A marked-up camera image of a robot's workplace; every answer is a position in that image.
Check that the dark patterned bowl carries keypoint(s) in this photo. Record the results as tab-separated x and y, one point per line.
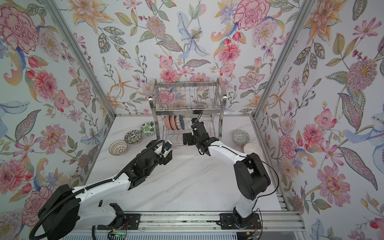
173	123

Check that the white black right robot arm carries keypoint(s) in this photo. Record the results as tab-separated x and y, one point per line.
251	175

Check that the dark speckled pattern bowl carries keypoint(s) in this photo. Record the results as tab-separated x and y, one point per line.
133	137

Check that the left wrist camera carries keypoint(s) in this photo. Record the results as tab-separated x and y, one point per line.
166	147

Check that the blue geometric pattern bowl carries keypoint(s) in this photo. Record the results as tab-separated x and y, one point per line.
179	121

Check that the green leaf pattern bowl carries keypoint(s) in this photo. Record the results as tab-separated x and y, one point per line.
148	129

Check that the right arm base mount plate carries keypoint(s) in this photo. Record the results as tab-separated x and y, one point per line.
235	222

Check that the plain white bowl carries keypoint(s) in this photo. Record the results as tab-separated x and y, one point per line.
252	148

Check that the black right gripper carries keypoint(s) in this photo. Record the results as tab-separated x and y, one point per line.
191	137

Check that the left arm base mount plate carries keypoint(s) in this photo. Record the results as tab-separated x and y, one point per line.
128	222

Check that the steel two-tier dish rack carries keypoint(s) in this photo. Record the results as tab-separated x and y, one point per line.
203	100

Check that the pale green patterned bowl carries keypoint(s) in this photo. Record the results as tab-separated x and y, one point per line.
240	137

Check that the white lattice pattern bowl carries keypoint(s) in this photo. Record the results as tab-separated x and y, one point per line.
118	148

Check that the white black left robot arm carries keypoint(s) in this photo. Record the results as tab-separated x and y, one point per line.
69	208

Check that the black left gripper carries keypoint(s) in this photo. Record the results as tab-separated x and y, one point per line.
166	160

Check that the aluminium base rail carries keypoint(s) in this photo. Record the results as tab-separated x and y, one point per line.
268	221

